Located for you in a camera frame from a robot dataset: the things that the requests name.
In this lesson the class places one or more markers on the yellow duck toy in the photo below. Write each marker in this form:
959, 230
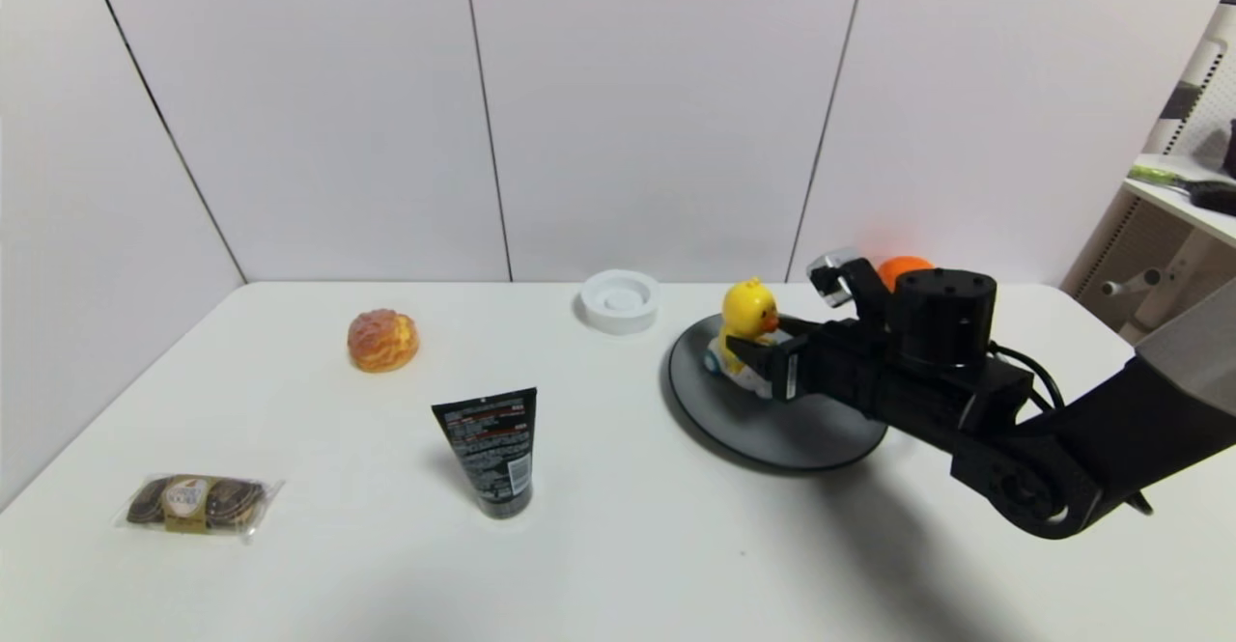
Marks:
748, 309

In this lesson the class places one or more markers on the golden bread puff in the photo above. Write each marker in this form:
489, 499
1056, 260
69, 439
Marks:
383, 341

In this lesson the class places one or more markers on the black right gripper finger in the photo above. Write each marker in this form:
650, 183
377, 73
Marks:
768, 364
800, 325

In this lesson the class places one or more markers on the clear wrapped chocolate pack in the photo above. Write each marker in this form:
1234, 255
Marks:
196, 503

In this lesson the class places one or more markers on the white round dish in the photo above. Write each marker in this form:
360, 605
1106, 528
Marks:
620, 302

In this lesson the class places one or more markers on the orange fruit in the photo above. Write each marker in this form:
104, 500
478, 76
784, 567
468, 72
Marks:
900, 266

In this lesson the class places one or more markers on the gray round plate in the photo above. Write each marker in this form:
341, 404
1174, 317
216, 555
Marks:
772, 430

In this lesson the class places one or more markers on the white post gray band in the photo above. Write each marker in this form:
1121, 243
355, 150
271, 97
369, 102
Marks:
1186, 92

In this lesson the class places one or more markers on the black squeeze tube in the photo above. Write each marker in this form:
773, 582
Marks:
492, 449

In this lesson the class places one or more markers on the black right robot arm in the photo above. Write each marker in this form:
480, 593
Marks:
1110, 439

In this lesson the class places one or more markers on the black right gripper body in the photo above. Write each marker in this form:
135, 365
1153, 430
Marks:
794, 369

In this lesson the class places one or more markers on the white desk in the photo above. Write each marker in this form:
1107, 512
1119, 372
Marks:
1183, 275

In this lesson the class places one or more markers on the white perforated panel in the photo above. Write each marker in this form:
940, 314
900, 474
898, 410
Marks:
1125, 246

